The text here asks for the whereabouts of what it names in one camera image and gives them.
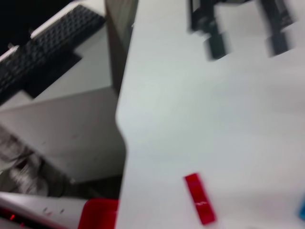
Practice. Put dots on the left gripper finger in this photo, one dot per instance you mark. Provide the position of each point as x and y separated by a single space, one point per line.
218 45
278 43

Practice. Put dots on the dark red long brick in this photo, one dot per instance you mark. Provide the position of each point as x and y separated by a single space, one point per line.
200 198

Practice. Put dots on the blue square toy brick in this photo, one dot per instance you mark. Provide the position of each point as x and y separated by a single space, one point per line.
302 207

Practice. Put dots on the black computer keyboard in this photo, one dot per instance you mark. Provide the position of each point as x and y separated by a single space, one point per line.
47 47

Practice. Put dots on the white side desk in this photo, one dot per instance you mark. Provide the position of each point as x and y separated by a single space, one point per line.
71 133

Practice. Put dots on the red plastic box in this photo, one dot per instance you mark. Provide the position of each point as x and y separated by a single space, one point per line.
100 214

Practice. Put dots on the white device red lights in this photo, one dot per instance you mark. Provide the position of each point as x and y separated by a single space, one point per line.
35 210

